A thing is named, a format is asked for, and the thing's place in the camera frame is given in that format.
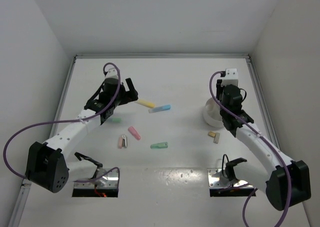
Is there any green utility knife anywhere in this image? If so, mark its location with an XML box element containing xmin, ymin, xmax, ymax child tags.
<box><xmin>150</xmin><ymin>142</ymin><xmax>169</xmax><ymax>150</ymax></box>

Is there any yellow highlighter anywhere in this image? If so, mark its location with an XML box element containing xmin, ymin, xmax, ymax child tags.
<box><xmin>135</xmin><ymin>99</ymin><xmax>156</xmax><ymax>109</ymax></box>

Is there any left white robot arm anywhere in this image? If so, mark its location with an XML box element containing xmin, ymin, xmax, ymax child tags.
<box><xmin>25</xmin><ymin>76</ymin><xmax>138</xmax><ymax>193</ymax></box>

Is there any metal base plate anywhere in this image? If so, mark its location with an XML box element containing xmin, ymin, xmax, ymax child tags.
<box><xmin>207</xmin><ymin>168</ymin><xmax>253</xmax><ymax>189</ymax></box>
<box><xmin>73</xmin><ymin>167</ymin><xmax>120</xmax><ymax>190</ymax></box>

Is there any green highlighter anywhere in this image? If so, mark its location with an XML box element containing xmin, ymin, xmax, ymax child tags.
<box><xmin>109</xmin><ymin>117</ymin><xmax>122</xmax><ymax>123</ymax></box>

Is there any blue highlighter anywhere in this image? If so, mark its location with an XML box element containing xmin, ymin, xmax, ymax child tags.
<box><xmin>148</xmin><ymin>104</ymin><xmax>171</xmax><ymax>114</ymax></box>

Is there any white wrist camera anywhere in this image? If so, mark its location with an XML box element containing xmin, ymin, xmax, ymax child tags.
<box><xmin>104</xmin><ymin>68</ymin><xmax>119</xmax><ymax>80</ymax></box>
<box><xmin>221</xmin><ymin>68</ymin><xmax>239</xmax><ymax>87</ymax></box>

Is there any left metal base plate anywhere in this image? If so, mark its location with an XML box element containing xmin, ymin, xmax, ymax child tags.
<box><xmin>73</xmin><ymin>167</ymin><xmax>120</xmax><ymax>190</ymax></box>

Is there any pink eraser case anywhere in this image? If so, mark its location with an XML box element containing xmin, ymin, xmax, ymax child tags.
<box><xmin>128</xmin><ymin>126</ymin><xmax>141</xmax><ymax>141</ymax></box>

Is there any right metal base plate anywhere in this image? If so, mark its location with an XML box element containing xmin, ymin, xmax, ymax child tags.
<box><xmin>207</xmin><ymin>168</ymin><xmax>253</xmax><ymax>189</ymax></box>

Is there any white round divided container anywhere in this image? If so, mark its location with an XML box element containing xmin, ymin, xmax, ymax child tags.
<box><xmin>202</xmin><ymin>98</ymin><xmax>224</xmax><ymax>129</ymax></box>

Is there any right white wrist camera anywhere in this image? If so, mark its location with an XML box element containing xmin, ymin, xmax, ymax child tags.
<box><xmin>221</xmin><ymin>68</ymin><xmax>239</xmax><ymax>87</ymax></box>

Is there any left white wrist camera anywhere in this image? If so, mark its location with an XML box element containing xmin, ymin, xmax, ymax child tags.
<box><xmin>104</xmin><ymin>68</ymin><xmax>119</xmax><ymax>80</ymax></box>

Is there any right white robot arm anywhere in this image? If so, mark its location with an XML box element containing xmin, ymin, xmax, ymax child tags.
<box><xmin>216</xmin><ymin>79</ymin><xmax>312</xmax><ymax>211</ymax></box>

